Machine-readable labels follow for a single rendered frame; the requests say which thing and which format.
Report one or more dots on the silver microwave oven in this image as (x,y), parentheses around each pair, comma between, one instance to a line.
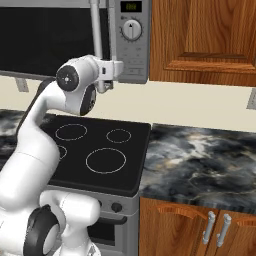
(133,56)

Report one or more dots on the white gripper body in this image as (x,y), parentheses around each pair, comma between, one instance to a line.
(116,69)

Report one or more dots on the grey wall socket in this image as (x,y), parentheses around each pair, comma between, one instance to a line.
(252,99)
(22,84)

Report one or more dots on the silver microwave dial knob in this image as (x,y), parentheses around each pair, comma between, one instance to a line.
(132,30)

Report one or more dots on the wooden base cupboard door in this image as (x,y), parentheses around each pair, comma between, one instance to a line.
(173,233)
(241,236)

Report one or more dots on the black glass microwave door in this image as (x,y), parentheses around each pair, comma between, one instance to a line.
(43,36)

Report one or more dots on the black glass hob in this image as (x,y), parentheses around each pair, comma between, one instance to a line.
(103,160)

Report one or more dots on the black oven knob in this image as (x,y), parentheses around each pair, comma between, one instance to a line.
(99,203)
(116,207)

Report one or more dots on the wooden wall cupboard door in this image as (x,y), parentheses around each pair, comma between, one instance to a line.
(206,40)

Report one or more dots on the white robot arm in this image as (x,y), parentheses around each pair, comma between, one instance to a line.
(30,156)

